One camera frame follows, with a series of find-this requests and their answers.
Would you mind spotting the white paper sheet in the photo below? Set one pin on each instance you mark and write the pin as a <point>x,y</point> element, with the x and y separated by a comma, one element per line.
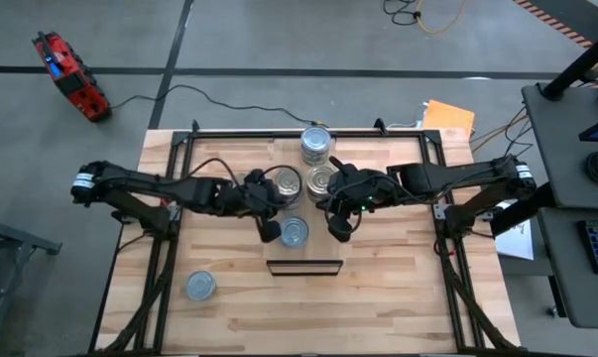
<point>519,243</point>

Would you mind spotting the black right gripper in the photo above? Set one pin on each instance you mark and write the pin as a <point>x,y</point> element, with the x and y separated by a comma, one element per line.
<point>363,191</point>

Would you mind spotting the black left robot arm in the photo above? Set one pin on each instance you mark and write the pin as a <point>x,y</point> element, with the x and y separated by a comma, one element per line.
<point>145,186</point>

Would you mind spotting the silver-lid teal-label can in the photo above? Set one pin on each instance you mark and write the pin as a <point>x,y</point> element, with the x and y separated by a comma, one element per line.
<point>201,285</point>
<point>294,232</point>
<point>316,139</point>

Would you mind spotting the black desk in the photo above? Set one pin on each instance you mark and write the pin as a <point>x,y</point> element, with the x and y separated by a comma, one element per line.
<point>556,277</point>

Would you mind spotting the black metal pole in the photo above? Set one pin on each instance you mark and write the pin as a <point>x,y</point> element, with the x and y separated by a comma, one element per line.
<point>576,69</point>

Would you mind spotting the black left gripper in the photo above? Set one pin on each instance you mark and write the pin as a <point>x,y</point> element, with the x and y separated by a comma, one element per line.
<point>249,196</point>

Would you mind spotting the orange paper folder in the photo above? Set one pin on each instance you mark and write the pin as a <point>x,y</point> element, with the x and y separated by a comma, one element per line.
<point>449,119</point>

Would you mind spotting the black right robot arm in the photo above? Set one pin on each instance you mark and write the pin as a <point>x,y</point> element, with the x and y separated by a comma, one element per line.
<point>452,178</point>

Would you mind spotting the grey metal stand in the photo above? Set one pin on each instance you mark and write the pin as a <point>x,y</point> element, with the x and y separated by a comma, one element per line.
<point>26,238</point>

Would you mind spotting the wooden shelf with black frame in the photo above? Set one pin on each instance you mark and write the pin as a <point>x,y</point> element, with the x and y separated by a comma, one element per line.
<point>303,255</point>

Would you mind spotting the black aluminium rig frame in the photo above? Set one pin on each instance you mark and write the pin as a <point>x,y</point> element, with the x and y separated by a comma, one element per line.
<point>378,134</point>

